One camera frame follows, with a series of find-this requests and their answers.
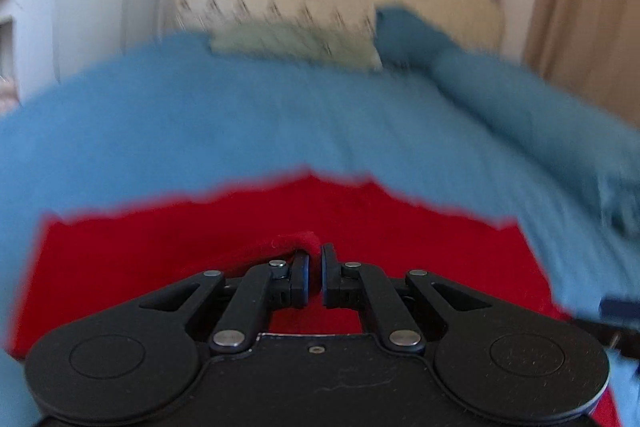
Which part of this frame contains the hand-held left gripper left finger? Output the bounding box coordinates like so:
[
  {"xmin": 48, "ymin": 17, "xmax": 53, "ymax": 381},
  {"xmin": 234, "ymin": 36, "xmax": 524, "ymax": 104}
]
[{"xmin": 139, "ymin": 251, "xmax": 312, "ymax": 356}]

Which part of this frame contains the white patterned pillow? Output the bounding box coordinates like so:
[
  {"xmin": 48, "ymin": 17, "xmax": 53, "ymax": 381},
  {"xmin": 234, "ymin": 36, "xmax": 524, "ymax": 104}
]
[{"xmin": 174, "ymin": 0, "xmax": 377, "ymax": 44}]

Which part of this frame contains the red small cloth garment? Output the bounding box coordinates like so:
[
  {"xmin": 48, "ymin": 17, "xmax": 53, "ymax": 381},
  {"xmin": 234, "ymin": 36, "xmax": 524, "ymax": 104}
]
[{"xmin": 9, "ymin": 174, "xmax": 621, "ymax": 427}]

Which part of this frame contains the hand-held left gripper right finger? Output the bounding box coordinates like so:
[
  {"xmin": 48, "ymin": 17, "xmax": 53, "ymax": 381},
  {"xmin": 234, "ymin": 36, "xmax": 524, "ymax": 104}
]
[{"xmin": 320, "ymin": 244, "xmax": 493, "ymax": 354}]

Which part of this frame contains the white wall shelf unit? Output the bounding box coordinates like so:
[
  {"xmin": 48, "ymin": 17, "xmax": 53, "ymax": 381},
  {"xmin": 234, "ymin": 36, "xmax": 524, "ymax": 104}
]
[{"xmin": 0, "ymin": 0, "xmax": 62, "ymax": 108}]

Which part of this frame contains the rolled blue duvet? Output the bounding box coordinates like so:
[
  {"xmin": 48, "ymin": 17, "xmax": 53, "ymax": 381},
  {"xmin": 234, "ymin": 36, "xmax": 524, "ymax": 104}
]
[{"xmin": 375, "ymin": 7, "xmax": 640, "ymax": 235}]

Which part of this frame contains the pale green pillow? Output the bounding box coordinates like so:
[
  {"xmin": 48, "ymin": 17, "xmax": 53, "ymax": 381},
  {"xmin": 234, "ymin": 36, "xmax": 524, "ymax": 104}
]
[{"xmin": 209, "ymin": 24, "xmax": 384, "ymax": 70}]

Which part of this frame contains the blue bed blanket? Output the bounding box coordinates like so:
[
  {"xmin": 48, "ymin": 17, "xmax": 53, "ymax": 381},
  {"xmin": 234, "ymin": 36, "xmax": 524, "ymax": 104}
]
[{"xmin": 0, "ymin": 29, "xmax": 640, "ymax": 427}]

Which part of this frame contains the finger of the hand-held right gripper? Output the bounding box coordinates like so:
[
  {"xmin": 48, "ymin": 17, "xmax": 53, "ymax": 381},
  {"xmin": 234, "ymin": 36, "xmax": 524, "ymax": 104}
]
[{"xmin": 575, "ymin": 297, "xmax": 640, "ymax": 350}]

